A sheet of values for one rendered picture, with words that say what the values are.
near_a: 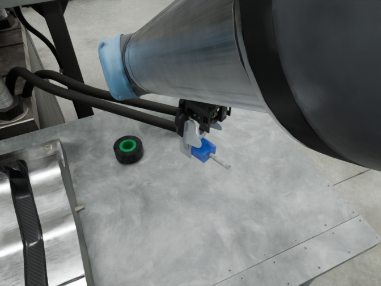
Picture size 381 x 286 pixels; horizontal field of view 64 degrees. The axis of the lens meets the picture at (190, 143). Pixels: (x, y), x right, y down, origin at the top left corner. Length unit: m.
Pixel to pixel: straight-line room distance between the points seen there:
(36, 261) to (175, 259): 0.28
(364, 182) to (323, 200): 1.23
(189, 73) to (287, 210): 0.67
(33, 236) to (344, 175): 1.73
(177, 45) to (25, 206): 0.61
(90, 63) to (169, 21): 2.68
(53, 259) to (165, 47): 0.55
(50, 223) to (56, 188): 0.07
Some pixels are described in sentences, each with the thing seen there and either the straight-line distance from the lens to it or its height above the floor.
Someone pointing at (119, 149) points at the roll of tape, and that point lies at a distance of 0.86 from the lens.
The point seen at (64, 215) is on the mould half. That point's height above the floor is 0.89.
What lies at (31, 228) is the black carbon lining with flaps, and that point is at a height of 0.89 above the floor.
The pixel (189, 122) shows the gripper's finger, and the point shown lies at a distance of 0.63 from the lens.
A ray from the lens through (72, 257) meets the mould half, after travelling 0.66.
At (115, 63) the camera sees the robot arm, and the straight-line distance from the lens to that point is 0.35.
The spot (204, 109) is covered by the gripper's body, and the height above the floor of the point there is 1.09.
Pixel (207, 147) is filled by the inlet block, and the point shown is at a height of 0.94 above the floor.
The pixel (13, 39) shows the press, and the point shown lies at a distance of 1.63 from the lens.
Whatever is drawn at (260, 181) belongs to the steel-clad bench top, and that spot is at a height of 0.80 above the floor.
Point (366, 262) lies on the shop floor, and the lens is 1.78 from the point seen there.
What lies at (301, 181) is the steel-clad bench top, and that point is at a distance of 0.86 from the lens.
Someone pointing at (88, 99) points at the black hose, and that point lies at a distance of 0.94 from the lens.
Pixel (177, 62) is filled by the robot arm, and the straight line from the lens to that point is 0.17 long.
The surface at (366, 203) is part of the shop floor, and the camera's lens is 1.97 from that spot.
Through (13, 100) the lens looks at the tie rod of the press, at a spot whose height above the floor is 0.83.
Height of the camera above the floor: 1.46
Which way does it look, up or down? 47 degrees down
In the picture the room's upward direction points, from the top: straight up
